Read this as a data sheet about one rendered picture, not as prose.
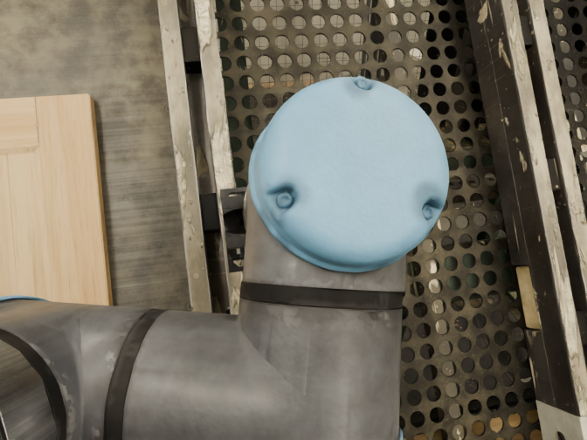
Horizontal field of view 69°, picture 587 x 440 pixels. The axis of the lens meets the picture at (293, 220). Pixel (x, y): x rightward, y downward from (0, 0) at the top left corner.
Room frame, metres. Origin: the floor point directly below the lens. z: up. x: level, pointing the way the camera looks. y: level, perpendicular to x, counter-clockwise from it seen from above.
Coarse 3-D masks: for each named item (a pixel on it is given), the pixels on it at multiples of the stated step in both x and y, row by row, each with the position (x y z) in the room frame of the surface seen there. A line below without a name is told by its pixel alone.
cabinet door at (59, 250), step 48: (48, 96) 0.48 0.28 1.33; (0, 144) 0.44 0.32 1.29; (48, 144) 0.44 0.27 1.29; (96, 144) 0.46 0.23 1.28; (0, 192) 0.41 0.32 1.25; (48, 192) 0.41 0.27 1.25; (96, 192) 0.42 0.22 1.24; (0, 240) 0.37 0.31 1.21; (48, 240) 0.38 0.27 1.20; (96, 240) 0.38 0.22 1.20; (0, 288) 0.34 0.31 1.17; (48, 288) 0.34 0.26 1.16; (96, 288) 0.35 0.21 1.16
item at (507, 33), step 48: (480, 0) 0.64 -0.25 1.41; (528, 0) 0.60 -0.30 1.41; (480, 48) 0.61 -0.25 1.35; (528, 48) 0.58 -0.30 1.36; (528, 96) 0.52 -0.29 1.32; (528, 144) 0.48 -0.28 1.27; (528, 192) 0.46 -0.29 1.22; (576, 192) 0.45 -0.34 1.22; (528, 240) 0.43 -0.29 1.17; (576, 240) 0.41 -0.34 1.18; (576, 288) 0.39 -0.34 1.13; (528, 336) 0.38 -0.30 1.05; (576, 336) 0.34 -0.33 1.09; (576, 384) 0.31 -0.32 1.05; (576, 432) 0.28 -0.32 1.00
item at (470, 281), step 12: (480, 240) 0.50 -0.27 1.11; (504, 240) 0.50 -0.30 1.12; (408, 252) 0.47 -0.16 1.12; (504, 252) 0.49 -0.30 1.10; (408, 264) 0.46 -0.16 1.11; (444, 264) 0.46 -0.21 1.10; (456, 264) 0.47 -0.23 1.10; (468, 264) 0.47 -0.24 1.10; (468, 276) 0.46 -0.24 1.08; (492, 276) 0.46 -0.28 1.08; (504, 276) 0.46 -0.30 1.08; (456, 288) 0.44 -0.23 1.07; (456, 300) 0.44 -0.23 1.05
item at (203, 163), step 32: (160, 0) 0.51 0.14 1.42; (192, 0) 0.56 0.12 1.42; (192, 32) 0.50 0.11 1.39; (192, 64) 0.49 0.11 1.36; (192, 96) 0.49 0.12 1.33; (192, 128) 0.46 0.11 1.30; (224, 128) 0.43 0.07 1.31; (192, 160) 0.41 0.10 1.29; (224, 160) 0.41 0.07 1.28; (192, 192) 0.39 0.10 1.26; (192, 224) 0.36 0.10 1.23; (192, 256) 0.34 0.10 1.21; (224, 256) 0.35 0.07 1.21; (192, 288) 0.32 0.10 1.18; (224, 288) 0.35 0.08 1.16
